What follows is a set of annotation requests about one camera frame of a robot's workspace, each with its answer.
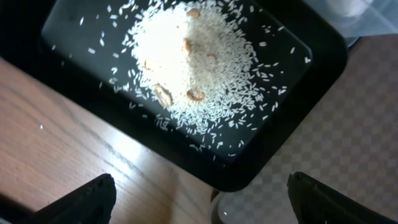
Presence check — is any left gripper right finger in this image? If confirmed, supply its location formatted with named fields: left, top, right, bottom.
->
left=287, top=172, right=397, bottom=224

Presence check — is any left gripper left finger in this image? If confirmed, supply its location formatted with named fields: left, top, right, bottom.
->
left=21, top=174, right=116, bottom=224

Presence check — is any pile of rice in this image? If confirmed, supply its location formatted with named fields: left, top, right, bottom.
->
left=41, top=1, right=312, bottom=161

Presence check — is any brown serving tray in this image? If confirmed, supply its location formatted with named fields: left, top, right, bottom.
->
left=219, top=35, right=397, bottom=223

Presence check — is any black tray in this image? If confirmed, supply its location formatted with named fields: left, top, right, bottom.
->
left=1, top=0, right=348, bottom=192

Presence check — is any clear plastic bin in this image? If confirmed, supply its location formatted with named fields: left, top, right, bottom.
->
left=304, top=0, right=397, bottom=48

